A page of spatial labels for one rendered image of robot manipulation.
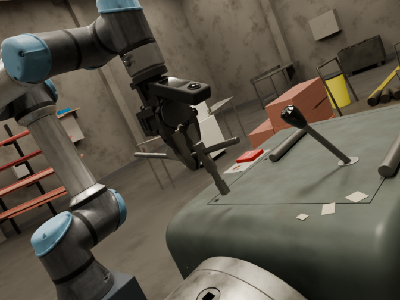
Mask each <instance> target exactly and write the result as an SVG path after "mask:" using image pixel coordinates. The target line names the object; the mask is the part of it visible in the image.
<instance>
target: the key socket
mask: <svg viewBox="0 0 400 300"><path fill-rule="evenodd" d="M219 299H220V292H219V291H218V290H217V289H207V290H205V291H203V292H202V293H201V294H200V295H199V296H198V299H197V300H219Z"/></svg>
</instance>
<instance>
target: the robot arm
mask: <svg viewBox="0 0 400 300"><path fill-rule="evenodd" d="M96 6H97V8H98V13H99V14H100V15H101V16H100V17H99V18H98V19H97V20H95V21H94V22H93V23H92V24H91V25H90V26H87V27H80V28H75V29H66V30H57V31H52V32H43V33H34V34H30V33H25V34H20V35H18V36H14V37H9V38H6V39H5V40H4V41H3V42H2V44H1V47H2V49H1V59H0V121H4V120H7V119H10V118H14V119H15V120H16V122H17V124H18V125H19V126H24V127H26V128H27V129H28V130H29V132H30V134H31V135H32V136H33V138H34V140H35V141H36V143H37V145H38V147H39V148H40V150H41V151H42V153H43V154H44V156H45V158H46V159H47V161H48V162H49V164H50V166H51V167H52V169H53V170H54V172H55V174H56V175H57V177H58V178H59V180H60V182H61V183H62V185H63V186H64V188H65V190H66V191H67V193H68V194H69V196H70V198H71V202H70V206H69V207H70V208H71V210H72V213H70V212H68V211H65V212H62V213H60V214H58V215H56V216H55V217H54V218H51V219H50V220H48V221H47V222H46V223H44V224H43V225H41V226H40V228H38V229H37V231H35V232H34V234H33V236H32V238H31V244H32V247H33V248H34V250H35V254H36V256H37V257H39V259H40V261H41V263H42V264H43V266H44V268H45V269H46V271H47V273H48V274H49V276H50V278H51V279H52V281H53V283H54V285H55V288H56V292H57V299H58V300H101V299H102V298H103V297H104V296H105V295H106V294H107V293H108V292H109V291H110V289H111V288H112V286H113V284H114V278H113V276H112V274H111V273H110V271H108V270H107V269H106V268H105V267H104V266H103V265H102V264H100V263H99V262H98V261H97V260H96V259H95V257H94V256H93V254H92V252H91V249H92V248H93V247H94V246H96V245H97V244H98V243H100V242H101V241H102V240H104V239H105V238H106V237H107V236H109V235H110V234H111V233H112V232H115V231H116V230H117V229H118V228H119V227H120V226H121V225H122V224H123V223H124V222H125V220H126V217H127V216H126V215H127V208H126V205H125V202H124V200H123V198H122V197H121V195H120V194H119V193H117V192H116V191H115V190H113V189H107V188H106V186H105V185H101V184H99V183H97V181H96V180H95V178H94V176H93V175H92V173H91V172H90V170H89V168H88V167H87V165H86V163H85V162H84V160H83V158H82V156H81V155H80V154H79V152H78V150H77V148H76V147H75V145H74V143H73V142H72V140H71V139H70V137H69V135H68V134H67V132H66V130H65V129H64V127H63V125H62V124H61V122H60V121H59V119H58V117H57V116H56V110H57V105H56V104H55V103H56V102H57V99H58V94H57V93H56V91H57V90H56V88H55V86H54V84H53V82H52V81H51V80H50V78H51V77H52V76H56V75H58V74H63V73H67V72H70V71H74V70H79V69H86V70H95V69H97V68H100V67H103V66H104V65H105V64H107V63H108V62H109V61H110V60H112V59H113V58H115V57H116V56H117V55H119V56H120V58H121V60H122V62H123V64H124V66H125V68H126V70H127V73H128V75H129V77H131V78H132V83H130V84H129V85H130V87H131V89H132V90H134V89H136V90H137V92H138V94H139V97H140V99H141V101H142V103H143V105H142V106H144V108H142V106H141V107H140V109H141V112H139V113H136V116H137V119H138V121H139V123H140V125H141V127H142V129H143V132H144V134H145V136H146V137H148V136H149V137H150V136H152V137H154V136H157V135H160V136H161V139H162V140H163V141H164V142H165V143H166V144H167V145H168V148H167V149H166V151H165V153H166V156H167V157H168V158H169V159H171V160H176V161H181V162H182V163H183V164H184V165H185V166H186V167H187V168H189V169H191V170H192V171H196V170H197V169H199V168H200V165H201V161H200V159H199V157H198V158H194V159H193V157H192V154H191V153H193V152H195V151H194V149H193V147H192V146H193V145H194V144H195V143H197V142H199V141H200V140H201V131H200V126H199V121H198V119H197V117H196V115H195V113H194V111H193V109H192V107H190V106H189V105H193V106H196V105H198V104H200V103H201V102H204V101H205V100H207V99H208V98H210V97H211V87H210V85H208V84H204V83H199V82H193V81H190V80H185V79H180V78H176V77H170V76H162V75H163V74H165V73H167V72H168V70H167V67H166V66H165V65H164V64H165V60H164V57H163V55H162V53H161V51H160V48H159V46H158V44H157V42H156V40H155V38H154V35H153V33H152V31H151V28H150V26H149V24H148V21H147V19H146V17H145V15H144V13H143V8H142V7H141V5H140V3H139V1H138V0H96ZM161 76H162V77H161ZM142 123H143V124H142ZM180 124H182V126H180V127H179V132H180V133H178V132H175V130H177V127H178V125H180Z"/></svg>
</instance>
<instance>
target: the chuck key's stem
mask: <svg viewBox="0 0 400 300"><path fill-rule="evenodd" d="M192 147H193V149H194V151H195V152H196V154H197V156H198V157H199V159H200V161H201V163H202V164H203V166H204V168H205V169H206V171H207V173H209V174H211V175H212V177H213V179H214V181H215V185H216V186H217V188H218V190H219V191H220V193H221V195H222V196H223V195H227V194H228V193H229V192H230V190H229V188H228V186H227V185H226V182H225V181H224V179H222V178H221V177H220V175H219V173H218V171H217V166H216V164H215V162H214V160H213V159H212V157H211V155H210V154H206V155H205V154H203V149H204V148H206V147H205V145H204V143H203V141H201V140H200V141H199V142H197V143H195V144H194V145H193V146H192Z"/></svg>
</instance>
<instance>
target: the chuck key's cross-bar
mask: <svg viewBox="0 0 400 300"><path fill-rule="evenodd" d="M239 143H240V139H239V138H238V137H234V138H231V139H229V140H225V141H224V142H220V143H218V144H215V145H213V146H209V147H207V148H204V149H203V154H205V155H206V154H209V153H212V152H215V151H218V150H221V149H224V148H227V147H230V146H233V145H236V144H239ZM191 154H192V157H193V159H194V158H198V156H197V154H196V152H193V153H191ZM134 157H137V158H159V159H169V158H168V157H167V156H166V154H160V153H141V152H135V153H134Z"/></svg>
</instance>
